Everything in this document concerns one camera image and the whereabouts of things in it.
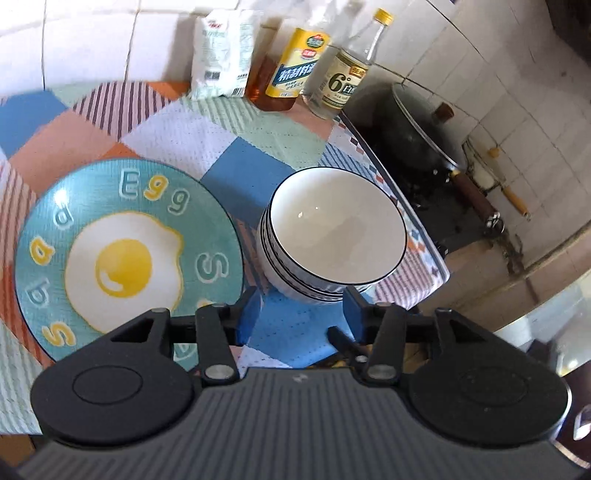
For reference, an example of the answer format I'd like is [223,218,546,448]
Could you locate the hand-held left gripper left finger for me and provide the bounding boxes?
[111,287,262,386]

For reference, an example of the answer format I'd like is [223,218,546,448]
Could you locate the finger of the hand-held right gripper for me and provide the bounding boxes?
[328,325,372,363]

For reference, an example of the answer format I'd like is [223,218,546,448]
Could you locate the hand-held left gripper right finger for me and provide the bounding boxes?
[344,286,497,384]

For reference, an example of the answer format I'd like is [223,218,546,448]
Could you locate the teal fried egg plate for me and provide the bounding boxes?
[15,158,245,372]

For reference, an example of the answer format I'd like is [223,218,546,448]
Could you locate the black wok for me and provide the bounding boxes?
[365,83,502,232]

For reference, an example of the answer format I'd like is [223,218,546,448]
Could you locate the checked striped tablecloth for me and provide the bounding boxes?
[0,80,451,435]

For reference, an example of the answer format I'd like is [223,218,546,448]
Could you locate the wok lid with brown knob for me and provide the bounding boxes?
[392,83,457,160]

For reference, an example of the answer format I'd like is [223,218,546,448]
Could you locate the clear vinegar bottle yellow cap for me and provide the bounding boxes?
[302,8,396,120]

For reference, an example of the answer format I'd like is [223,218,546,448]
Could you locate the yellow label oil bottle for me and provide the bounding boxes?
[246,0,352,112]

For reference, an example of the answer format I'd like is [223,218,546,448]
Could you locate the white powder bag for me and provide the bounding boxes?
[189,9,258,101]

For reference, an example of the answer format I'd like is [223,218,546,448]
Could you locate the yellow handled utensil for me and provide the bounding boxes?
[488,147,532,219]

